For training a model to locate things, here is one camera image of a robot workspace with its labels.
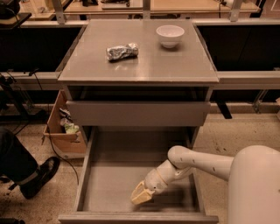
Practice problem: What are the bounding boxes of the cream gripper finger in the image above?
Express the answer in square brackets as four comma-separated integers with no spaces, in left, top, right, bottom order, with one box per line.
[130,181,155,205]

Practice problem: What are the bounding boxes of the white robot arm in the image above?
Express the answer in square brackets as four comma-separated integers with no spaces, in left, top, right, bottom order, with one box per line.
[130,145,280,224]

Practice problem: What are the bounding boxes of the black floor cable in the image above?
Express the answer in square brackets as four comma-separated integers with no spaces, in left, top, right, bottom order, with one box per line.
[29,68,81,186]

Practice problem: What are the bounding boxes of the grey drawer cabinet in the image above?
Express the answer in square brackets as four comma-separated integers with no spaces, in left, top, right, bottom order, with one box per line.
[59,19,219,147]

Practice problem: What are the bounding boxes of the white ceramic bowl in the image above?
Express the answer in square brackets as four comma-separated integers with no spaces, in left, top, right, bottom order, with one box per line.
[156,24,185,48]

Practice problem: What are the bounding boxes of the dark trouser leg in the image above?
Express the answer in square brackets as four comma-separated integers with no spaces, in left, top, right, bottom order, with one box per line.
[0,127,39,186]

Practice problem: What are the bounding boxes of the trash wrappers in box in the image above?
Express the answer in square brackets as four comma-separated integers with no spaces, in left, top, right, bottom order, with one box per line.
[59,108,80,134]

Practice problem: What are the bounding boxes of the grey metal rail frame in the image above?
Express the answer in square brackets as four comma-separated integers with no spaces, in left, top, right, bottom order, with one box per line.
[0,17,280,91]

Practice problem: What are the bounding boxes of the grey drawer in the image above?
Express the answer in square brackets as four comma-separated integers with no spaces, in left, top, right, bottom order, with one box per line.
[59,128,219,224]
[66,101,210,127]

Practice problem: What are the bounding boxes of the black shoe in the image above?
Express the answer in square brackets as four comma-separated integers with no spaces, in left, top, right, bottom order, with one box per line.
[18,157,60,200]

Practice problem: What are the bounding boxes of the cardboard box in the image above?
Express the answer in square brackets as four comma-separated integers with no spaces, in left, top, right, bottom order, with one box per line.
[44,90,87,158]

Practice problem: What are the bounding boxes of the crumpled foil chip bag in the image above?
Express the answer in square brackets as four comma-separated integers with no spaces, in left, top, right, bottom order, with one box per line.
[106,43,138,61]

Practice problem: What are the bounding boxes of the wooden background desk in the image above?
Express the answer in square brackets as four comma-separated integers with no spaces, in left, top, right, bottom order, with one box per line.
[18,0,261,21]

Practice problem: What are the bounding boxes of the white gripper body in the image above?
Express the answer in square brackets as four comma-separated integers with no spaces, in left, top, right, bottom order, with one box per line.
[144,159,191,195]

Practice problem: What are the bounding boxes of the grey top drawer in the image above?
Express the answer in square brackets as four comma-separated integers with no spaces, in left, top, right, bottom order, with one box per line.
[66,101,210,127]

